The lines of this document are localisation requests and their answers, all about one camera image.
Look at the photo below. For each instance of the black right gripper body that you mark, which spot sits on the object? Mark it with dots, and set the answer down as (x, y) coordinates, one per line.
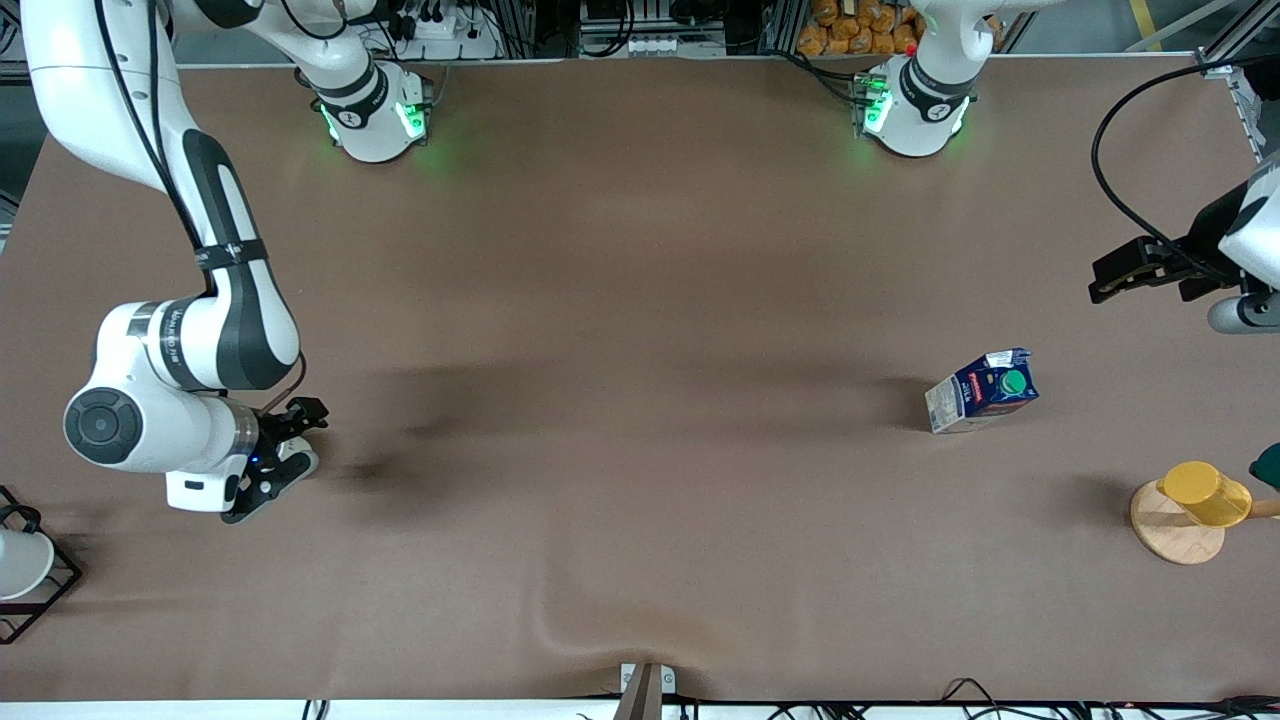
(279, 424)

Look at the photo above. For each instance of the blue milk carton green cap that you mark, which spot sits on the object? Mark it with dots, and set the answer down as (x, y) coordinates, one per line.
(975, 400)

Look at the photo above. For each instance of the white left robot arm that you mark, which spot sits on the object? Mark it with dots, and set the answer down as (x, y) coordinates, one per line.
(925, 100)

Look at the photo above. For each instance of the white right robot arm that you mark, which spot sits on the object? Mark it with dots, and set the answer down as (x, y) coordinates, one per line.
(190, 350)

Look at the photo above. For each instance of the yellow plastic cup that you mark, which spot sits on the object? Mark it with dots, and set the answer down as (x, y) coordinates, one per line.
(1205, 490)

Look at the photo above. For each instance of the dark green cup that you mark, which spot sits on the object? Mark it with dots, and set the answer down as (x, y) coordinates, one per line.
(1270, 467)

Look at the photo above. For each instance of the round wooden cup stand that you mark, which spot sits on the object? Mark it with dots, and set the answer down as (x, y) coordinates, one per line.
(1175, 540)

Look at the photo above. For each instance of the white cup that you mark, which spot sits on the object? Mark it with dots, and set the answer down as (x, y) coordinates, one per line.
(20, 565)

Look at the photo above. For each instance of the bag of orange snacks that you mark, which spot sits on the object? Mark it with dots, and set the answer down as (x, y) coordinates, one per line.
(850, 35)

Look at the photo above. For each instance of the brown table cover sheet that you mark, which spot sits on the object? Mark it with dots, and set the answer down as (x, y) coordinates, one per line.
(640, 560)

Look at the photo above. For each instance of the black electronics box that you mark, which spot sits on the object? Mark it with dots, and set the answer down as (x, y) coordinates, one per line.
(610, 12)

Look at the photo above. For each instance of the aluminium frame profile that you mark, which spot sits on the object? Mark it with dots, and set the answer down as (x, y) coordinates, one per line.
(782, 25)
(1222, 60)
(525, 25)

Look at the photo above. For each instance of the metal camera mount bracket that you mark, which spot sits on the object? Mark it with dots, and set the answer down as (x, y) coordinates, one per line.
(645, 690)

